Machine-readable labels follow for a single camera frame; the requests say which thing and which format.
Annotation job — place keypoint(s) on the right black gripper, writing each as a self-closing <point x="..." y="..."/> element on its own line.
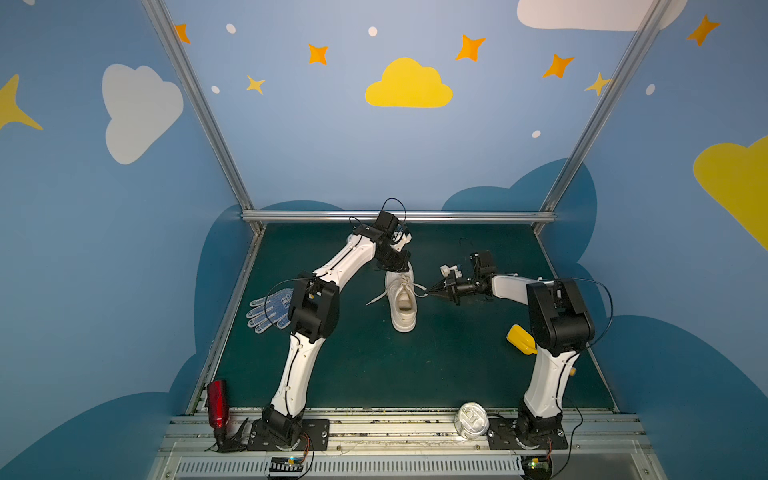
<point x="453" y="288"/>

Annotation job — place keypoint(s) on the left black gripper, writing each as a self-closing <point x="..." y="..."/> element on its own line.
<point x="393" y="260"/>

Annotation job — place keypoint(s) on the white shoelace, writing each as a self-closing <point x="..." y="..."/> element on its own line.
<point x="401" y="290"/>

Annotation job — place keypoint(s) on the white sneaker shoe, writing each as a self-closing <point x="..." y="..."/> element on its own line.
<point x="403" y="321"/>

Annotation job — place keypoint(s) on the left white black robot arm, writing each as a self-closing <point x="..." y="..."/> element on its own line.
<point x="314" y="314"/>

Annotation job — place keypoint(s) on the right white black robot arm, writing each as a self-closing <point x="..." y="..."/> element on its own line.
<point x="561" y="328"/>

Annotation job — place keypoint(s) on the yellow plastic scoop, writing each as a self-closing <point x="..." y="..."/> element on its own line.
<point x="522" y="340"/>

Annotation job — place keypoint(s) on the blue dotted work glove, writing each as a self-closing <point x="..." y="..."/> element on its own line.
<point x="269" y="311"/>

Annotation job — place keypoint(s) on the right small circuit board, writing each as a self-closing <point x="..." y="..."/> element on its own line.
<point x="536" y="468"/>

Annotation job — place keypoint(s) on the small circuit board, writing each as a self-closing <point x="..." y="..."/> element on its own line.
<point x="536" y="468"/>
<point x="285" y="467"/>

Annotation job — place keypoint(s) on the red bottle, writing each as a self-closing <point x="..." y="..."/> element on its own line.
<point x="217" y="405"/>

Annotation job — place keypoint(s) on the left small circuit board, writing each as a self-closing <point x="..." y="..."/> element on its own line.
<point x="285" y="467"/>

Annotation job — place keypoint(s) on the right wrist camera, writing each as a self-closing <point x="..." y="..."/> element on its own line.
<point x="451" y="271"/>

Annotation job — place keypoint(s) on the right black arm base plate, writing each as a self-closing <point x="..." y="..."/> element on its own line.
<point x="528" y="433"/>

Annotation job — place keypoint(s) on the aluminium front rail base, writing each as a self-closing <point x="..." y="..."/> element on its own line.
<point x="415" y="444"/>

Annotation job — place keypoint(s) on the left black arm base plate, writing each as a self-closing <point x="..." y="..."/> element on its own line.
<point x="312" y="433"/>

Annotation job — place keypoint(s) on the aluminium frame left post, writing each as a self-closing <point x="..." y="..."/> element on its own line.
<point x="161" y="21"/>

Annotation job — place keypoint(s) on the aluminium frame post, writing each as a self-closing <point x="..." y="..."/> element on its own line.
<point x="637" y="49"/>
<point x="161" y="21"/>

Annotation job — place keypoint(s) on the aluminium frame right post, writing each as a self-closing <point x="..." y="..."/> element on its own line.
<point x="637" y="49"/>

